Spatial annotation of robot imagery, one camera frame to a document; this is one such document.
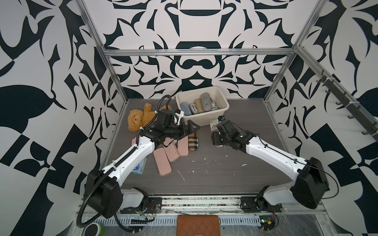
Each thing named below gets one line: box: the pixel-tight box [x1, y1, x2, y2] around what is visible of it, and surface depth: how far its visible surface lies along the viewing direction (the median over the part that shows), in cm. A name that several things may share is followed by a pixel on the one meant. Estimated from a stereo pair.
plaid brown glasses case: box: [188, 131, 199, 152], surface depth 96 cm
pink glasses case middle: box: [163, 137, 181, 162], surface depth 89 cm
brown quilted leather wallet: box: [176, 214, 221, 236], surface depth 69 cm
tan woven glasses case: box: [194, 98, 205, 114], surface depth 105 cm
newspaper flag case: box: [189, 102, 199, 116], surface depth 107 cm
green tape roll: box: [83, 222, 106, 236], surface depth 66 cm
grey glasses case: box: [200, 91, 213, 112], surface depth 101 cm
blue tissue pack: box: [131, 157, 148, 175], surface depth 84 cm
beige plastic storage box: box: [175, 86, 230, 127], surface depth 104 cm
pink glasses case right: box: [177, 135, 189, 156], surface depth 93 cm
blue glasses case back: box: [179, 101, 192, 117], surface depth 106 cm
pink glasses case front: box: [153, 147, 172, 177], surface depth 89 cm
